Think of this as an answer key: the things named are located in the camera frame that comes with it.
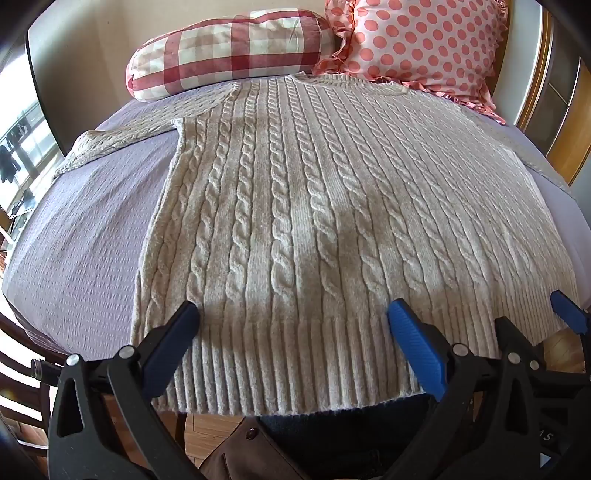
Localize pink polka dot pillow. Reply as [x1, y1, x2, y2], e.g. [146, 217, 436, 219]
[314, 0, 509, 125]

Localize cream cable-knit sweater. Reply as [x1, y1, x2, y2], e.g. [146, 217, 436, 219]
[52, 76, 580, 415]

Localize dark wooden chair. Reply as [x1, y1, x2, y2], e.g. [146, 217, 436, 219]
[0, 302, 63, 464]

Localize person's brown jacket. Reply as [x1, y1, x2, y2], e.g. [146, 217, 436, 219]
[198, 416, 317, 480]

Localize window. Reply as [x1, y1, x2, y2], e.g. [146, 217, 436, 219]
[0, 44, 63, 220]

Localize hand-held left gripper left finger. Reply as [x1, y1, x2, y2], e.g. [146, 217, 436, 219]
[48, 300, 204, 480]

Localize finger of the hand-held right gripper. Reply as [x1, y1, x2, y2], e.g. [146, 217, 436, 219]
[549, 289, 591, 334]
[495, 316, 555, 374]

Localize wooden frame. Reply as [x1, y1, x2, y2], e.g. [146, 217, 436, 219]
[489, 8, 591, 185]

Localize person's dark pants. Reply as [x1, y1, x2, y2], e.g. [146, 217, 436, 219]
[257, 394, 437, 480]

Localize purple textured bedsheet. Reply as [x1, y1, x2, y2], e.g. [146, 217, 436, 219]
[2, 95, 578, 365]

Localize dark hanging clothes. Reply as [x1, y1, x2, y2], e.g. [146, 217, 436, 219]
[0, 145, 20, 184]

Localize red checked pillow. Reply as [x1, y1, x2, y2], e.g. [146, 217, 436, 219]
[126, 10, 340, 103]

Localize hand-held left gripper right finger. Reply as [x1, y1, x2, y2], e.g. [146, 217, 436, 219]
[386, 298, 542, 480]

